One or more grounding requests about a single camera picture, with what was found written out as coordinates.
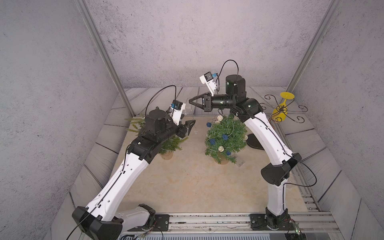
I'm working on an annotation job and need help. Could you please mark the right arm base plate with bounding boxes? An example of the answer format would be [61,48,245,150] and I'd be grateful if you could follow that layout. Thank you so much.
[249,209,296,232]

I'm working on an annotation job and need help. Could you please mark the fern tree wooden base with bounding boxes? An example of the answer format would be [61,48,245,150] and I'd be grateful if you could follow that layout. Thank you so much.
[125,113,189,160]

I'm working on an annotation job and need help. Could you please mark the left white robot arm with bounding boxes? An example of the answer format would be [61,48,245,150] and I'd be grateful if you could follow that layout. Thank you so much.
[72,108,196,240]

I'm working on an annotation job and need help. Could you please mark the small christmas tree wooden base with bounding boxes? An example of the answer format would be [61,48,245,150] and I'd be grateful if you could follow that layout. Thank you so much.
[205,112,248,165]

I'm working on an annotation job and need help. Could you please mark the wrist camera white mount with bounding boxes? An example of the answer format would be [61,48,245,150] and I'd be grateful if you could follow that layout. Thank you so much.
[200,72,218,96]
[171,100,186,126]

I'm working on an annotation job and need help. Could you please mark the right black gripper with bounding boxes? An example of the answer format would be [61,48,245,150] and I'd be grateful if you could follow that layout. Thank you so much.
[190,92,238,114]

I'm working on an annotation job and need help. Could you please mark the beige table mat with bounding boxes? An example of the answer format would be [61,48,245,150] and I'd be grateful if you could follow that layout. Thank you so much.
[110,115,308,214]

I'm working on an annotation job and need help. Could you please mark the yellow plastic goblet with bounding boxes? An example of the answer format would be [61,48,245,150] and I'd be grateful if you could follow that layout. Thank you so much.
[271,92,295,123]

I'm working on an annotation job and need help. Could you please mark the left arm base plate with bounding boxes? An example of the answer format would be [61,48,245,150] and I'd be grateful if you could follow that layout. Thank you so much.
[129,204,170,232]

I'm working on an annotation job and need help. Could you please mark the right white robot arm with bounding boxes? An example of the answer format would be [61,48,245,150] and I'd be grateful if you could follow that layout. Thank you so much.
[189,72,301,230]

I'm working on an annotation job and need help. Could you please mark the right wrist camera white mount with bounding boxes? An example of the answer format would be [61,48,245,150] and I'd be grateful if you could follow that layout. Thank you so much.
[200,72,218,96]

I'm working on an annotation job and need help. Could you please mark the aluminium front rail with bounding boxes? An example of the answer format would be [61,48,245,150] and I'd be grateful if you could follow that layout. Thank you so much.
[121,212,344,240]

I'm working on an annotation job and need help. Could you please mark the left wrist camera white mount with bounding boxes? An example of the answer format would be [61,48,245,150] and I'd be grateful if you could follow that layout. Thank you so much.
[171,100,186,126]

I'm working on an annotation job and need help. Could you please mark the black scroll wire stand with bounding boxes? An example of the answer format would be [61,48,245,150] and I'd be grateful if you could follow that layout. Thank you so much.
[246,94,309,151]

